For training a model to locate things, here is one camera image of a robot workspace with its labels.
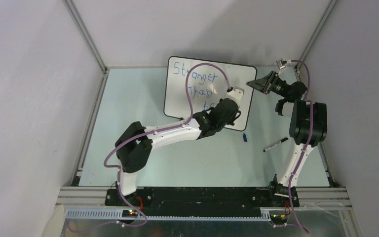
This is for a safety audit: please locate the white whiteboard black frame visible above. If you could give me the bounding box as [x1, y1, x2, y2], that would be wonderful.
[164, 56, 257, 131]

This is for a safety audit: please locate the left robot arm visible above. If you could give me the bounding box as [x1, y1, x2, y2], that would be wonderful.
[114, 98, 241, 206]

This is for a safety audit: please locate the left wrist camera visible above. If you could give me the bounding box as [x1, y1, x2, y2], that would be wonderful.
[225, 86, 244, 107]

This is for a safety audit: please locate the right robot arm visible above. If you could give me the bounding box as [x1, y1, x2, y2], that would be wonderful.
[247, 71, 328, 206]

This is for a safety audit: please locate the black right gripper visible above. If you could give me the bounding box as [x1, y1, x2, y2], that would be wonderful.
[247, 70, 289, 99]

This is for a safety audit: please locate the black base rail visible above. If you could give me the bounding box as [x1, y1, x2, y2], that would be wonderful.
[106, 186, 300, 218]

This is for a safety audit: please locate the black marker pen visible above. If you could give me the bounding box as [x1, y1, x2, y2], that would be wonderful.
[263, 137, 289, 153]

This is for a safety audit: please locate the grey cable duct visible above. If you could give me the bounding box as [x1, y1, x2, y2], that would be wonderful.
[66, 208, 271, 222]

